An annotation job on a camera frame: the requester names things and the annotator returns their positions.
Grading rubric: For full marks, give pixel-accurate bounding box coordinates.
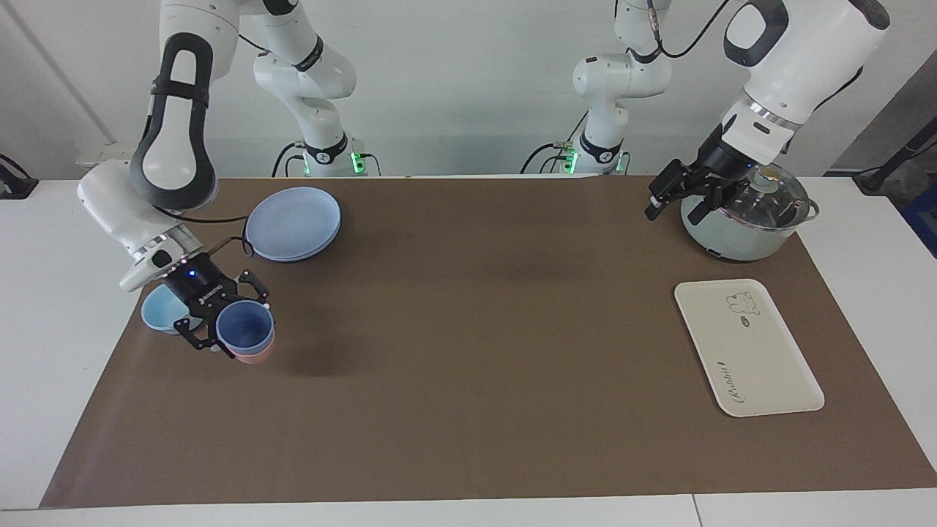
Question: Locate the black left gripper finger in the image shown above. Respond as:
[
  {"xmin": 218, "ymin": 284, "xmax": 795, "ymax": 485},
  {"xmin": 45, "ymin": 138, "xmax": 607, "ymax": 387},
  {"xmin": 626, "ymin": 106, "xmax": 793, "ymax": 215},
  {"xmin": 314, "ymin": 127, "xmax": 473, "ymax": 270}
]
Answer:
[
  {"xmin": 644, "ymin": 160, "xmax": 689, "ymax": 223},
  {"xmin": 686, "ymin": 184, "xmax": 724, "ymax": 226}
]

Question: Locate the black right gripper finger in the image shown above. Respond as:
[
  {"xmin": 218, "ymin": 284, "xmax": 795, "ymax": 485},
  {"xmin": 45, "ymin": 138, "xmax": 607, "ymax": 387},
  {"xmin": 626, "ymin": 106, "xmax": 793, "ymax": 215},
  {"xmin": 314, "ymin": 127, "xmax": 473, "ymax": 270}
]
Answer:
[
  {"xmin": 233, "ymin": 269, "xmax": 272, "ymax": 310},
  {"xmin": 173, "ymin": 311, "xmax": 236, "ymax": 360}
]

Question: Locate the blue plastic cup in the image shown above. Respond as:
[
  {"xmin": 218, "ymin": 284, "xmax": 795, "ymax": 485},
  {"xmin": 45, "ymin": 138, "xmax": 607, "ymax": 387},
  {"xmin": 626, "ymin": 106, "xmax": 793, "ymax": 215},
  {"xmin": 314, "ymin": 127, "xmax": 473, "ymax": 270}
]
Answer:
[{"xmin": 215, "ymin": 299, "xmax": 276, "ymax": 354}]

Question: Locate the pink plastic cup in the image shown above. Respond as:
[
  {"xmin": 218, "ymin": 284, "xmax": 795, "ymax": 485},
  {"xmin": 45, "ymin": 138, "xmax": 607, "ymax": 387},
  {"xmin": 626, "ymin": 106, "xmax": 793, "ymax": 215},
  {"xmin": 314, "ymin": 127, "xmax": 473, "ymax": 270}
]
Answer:
[{"xmin": 232, "ymin": 339, "xmax": 276, "ymax": 366}]

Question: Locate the cream tray with rabbit print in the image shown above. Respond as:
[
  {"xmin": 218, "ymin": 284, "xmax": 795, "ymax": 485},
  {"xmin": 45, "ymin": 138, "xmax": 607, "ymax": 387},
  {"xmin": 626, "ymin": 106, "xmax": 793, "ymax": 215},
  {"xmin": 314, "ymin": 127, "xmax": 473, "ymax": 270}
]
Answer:
[{"xmin": 673, "ymin": 278, "xmax": 826, "ymax": 419}]

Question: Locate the pale green cooking pot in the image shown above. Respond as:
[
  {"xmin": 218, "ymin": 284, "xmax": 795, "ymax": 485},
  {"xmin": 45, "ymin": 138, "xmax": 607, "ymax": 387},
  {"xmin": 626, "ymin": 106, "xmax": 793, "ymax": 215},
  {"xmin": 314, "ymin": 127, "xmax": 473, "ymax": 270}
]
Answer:
[{"xmin": 680, "ymin": 176, "xmax": 821, "ymax": 264}]

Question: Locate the light blue bowl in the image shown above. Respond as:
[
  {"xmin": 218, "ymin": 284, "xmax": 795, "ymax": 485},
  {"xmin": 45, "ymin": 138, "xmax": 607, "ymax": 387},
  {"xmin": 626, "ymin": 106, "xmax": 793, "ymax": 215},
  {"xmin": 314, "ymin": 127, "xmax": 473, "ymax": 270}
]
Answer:
[{"xmin": 140, "ymin": 283, "xmax": 206, "ymax": 336}]

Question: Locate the glass pot lid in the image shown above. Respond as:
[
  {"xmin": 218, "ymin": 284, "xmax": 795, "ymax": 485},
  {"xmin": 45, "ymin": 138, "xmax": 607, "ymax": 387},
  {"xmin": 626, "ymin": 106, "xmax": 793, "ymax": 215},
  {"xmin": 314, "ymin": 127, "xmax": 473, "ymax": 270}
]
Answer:
[{"xmin": 721, "ymin": 164, "xmax": 813, "ymax": 232}]

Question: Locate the pale blue plate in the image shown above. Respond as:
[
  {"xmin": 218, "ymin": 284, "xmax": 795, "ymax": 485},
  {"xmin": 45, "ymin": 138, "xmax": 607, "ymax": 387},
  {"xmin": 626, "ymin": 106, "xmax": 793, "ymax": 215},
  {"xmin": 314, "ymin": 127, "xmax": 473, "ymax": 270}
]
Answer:
[{"xmin": 244, "ymin": 186, "xmax": 343, "ymax": 264}]

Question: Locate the black stand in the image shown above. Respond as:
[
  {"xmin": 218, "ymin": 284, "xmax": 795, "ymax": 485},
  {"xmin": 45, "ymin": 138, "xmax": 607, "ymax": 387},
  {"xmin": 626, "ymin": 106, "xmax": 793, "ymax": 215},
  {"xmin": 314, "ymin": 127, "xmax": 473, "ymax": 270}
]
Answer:
[{"xmin": 852, "ymin": 117, "xmax": 937, "ymax": 195}]

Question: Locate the blue box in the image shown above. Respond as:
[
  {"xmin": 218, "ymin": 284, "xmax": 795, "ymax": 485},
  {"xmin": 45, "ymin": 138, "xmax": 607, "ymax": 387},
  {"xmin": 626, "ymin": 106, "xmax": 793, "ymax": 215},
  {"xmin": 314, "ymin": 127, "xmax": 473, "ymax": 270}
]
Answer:
[{"xmin": 900, "ymin": 183, "xmax": 937, "ymax": 258}]

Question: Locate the black clamp object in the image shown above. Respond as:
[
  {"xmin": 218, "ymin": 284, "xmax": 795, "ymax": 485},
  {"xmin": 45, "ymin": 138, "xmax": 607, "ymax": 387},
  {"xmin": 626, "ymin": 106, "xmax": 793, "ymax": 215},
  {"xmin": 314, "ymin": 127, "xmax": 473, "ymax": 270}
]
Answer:
[{"xmin": 0, "ymin": 153, "xmax": 40, "ymax": 201}]

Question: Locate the brown table mat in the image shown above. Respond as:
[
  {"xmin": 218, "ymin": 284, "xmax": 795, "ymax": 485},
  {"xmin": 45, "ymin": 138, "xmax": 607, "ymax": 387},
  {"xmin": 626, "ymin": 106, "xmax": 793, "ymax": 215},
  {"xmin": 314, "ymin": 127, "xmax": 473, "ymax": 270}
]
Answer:
[{"xmin": 40, "ymin": 175, "xmax": 937, "ymax": 510}]

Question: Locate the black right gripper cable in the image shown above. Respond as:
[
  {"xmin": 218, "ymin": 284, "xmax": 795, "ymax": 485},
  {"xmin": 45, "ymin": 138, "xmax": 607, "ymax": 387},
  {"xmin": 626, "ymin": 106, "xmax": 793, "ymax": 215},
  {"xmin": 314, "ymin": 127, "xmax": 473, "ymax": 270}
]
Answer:
[{"xmin": 152, "ymin": 206, "xmax": 257, "ymax": 258}]

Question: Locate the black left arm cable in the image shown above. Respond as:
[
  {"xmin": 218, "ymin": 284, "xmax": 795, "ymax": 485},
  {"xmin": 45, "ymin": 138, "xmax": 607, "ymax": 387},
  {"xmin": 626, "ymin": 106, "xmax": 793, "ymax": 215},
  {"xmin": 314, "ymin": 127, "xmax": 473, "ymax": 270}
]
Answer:
[{"xmin": 647, "ymin": 0, "xmax": 866, "ymax": 112}]

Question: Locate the black base cable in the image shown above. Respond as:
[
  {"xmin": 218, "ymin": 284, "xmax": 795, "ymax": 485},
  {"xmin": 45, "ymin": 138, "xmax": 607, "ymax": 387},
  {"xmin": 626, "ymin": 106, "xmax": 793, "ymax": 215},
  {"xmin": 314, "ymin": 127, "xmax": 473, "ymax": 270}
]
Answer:
[
  {"xmin": 271, "ymin": 141, "xmax": 308, "ymax": 178},
  {"xmin": 519, "ymin": 141, "xmax": 569, "ymax": 176}
]

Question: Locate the white wall power strip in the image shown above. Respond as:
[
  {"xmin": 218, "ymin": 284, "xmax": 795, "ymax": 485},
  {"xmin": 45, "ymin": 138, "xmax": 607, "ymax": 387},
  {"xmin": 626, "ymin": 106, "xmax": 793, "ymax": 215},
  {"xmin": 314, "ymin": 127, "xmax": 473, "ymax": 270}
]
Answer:
[{"xmin": 76, "ymin": 142, "xmax": 141, "ymax": 178}]

